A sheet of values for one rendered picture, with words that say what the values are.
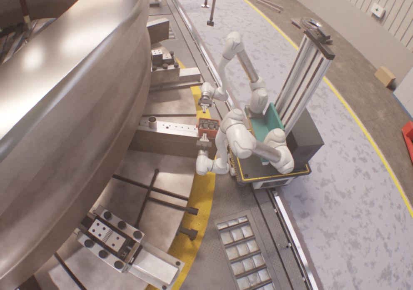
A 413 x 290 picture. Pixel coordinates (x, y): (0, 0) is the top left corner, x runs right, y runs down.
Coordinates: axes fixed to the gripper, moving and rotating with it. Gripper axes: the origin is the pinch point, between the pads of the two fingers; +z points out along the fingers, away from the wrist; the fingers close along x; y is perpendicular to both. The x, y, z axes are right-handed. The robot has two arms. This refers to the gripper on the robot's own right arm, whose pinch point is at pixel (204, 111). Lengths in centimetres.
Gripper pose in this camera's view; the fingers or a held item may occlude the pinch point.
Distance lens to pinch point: 210.4
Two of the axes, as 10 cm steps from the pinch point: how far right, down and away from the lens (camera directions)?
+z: -0.5, 7.9, -6.1
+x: 9.9, 1.2, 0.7
